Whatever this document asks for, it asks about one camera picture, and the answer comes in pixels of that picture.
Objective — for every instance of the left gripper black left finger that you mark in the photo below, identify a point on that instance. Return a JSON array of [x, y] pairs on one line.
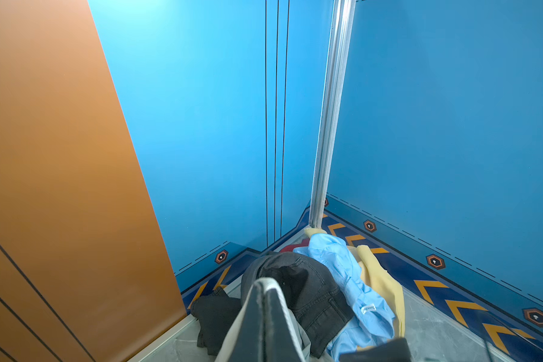
[[246, 336]]

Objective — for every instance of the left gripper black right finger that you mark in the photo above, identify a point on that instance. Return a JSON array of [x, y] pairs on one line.
[[282, 339]]

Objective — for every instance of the light grey cloth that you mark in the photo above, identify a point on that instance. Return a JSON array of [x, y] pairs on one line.
[[307, 345]]

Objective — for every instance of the black cloth piece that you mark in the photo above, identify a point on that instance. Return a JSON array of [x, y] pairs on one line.
[[215, 313]]

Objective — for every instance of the dark grey cloth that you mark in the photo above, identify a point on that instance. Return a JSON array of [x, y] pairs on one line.
[[310, 291]]

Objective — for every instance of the red cloth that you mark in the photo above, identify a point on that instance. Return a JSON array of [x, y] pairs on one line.
[[292, 247]]

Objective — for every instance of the yellow cloth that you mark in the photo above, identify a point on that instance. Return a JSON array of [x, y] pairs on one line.
[[375, 276]]

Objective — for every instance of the light blue shirt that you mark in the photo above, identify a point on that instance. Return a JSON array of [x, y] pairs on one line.
[[373, 321]]

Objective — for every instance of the aluminium corner post right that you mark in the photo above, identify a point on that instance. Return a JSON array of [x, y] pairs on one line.
[[337, 59]]

